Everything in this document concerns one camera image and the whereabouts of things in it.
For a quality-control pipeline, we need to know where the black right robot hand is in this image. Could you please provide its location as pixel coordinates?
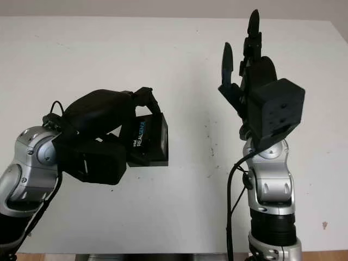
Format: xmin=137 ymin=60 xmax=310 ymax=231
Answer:
xmin=217 ymin=9 xmax=279 ymax=140

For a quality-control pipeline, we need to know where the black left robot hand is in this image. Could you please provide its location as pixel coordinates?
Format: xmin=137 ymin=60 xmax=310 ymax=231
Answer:
xmin=61 ymin=86 xmax=164 ymax=142

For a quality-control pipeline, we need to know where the black RealSense box lid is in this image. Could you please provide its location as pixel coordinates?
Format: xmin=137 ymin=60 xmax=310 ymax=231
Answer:
xmin=127 ymin=113 xmax=169 ymax=161

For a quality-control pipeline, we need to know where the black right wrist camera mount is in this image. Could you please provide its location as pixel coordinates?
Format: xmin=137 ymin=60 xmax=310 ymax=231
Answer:
xmin=248 ymin=78 xmax=306 ymax=149

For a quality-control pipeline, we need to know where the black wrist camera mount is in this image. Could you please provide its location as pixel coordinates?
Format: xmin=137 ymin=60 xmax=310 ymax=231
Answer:
xmin=51 ymin=135 xmax=127 ymax=186
xmin=248 ymin=78 xmax=306 ymax=149

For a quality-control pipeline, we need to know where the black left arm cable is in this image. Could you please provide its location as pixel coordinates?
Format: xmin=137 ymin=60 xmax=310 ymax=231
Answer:
xmin=15 ymin=101 xmax=65 ymax=245

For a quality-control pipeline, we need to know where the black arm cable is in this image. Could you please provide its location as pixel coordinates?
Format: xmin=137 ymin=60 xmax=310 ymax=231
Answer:
xmin=226 ymin=146 xmax=259 ymax=261
xmin=15 ymin=101 xmax=65 ymax=245

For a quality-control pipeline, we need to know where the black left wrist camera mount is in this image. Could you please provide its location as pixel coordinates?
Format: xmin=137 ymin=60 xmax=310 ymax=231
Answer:
xmin=51 ymin=135 xmax=127 ymax=186

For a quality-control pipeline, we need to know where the black camera box base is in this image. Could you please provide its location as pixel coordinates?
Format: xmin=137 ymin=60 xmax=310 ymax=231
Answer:
xmin=127 ymin=152 xmax=169 ymax=167

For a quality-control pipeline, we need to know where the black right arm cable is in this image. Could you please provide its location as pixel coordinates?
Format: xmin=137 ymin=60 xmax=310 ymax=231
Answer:
xmin=226 ymin=146 xmax=259 ymax=261

